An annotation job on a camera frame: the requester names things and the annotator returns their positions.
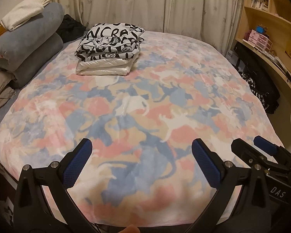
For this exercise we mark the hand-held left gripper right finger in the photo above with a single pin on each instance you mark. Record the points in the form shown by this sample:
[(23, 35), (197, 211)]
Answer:
[(206, 165)]

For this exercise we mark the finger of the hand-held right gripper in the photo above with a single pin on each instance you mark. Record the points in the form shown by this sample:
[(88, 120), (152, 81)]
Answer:
[(242, 149), (265, 146)]

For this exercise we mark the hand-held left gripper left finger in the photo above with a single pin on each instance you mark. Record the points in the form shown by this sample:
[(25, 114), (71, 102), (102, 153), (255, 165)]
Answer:
[(78, 160)]

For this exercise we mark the cream shiny puffer jacket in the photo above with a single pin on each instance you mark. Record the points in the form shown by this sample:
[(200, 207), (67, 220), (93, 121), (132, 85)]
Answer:
[(104, 68)]

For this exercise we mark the black and white printed jacket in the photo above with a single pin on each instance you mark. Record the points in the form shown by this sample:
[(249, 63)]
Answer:
[(106, 41)]

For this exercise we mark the person's left hand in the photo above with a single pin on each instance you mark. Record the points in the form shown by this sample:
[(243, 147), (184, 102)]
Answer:
[(130, 230)]

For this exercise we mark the black and white patterned cloth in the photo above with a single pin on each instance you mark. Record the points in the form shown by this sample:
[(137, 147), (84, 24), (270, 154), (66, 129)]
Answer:
[(253, 87)]

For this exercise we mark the pastel cat print blanket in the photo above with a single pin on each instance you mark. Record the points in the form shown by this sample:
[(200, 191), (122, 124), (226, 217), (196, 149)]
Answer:
[(135, 116)]

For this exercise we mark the black bag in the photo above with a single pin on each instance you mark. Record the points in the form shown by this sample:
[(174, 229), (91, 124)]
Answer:
[(254, 65)]

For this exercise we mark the white printed box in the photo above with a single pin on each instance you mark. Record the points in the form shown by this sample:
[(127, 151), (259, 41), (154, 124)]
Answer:
[(230, 54)]

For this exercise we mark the beige folded cloth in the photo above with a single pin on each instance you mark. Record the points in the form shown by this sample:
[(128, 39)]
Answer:
[(0, 89)]

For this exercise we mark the pink mini drawer set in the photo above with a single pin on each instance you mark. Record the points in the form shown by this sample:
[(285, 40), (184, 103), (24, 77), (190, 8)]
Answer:
[(257, 38)]

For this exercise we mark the wooden shelf unit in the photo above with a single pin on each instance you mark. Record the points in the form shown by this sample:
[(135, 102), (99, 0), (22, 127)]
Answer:
[(283, 31)]

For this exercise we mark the small blue box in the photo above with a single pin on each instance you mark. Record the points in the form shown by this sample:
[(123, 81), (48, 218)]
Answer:
[(260, 29)]

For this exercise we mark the rolled grey-blue duvet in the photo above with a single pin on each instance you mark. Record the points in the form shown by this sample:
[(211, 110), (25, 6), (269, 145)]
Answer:
[(26, 46)]

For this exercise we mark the row of books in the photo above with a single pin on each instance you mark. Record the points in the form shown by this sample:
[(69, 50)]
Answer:
[(259, 2)]

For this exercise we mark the white knitted cloth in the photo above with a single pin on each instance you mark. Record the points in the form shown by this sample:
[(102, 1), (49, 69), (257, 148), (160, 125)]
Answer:
[(21, 14)]

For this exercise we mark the cream floral curtain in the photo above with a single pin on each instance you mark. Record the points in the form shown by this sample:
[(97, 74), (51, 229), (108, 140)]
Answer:
[(160, 7)]

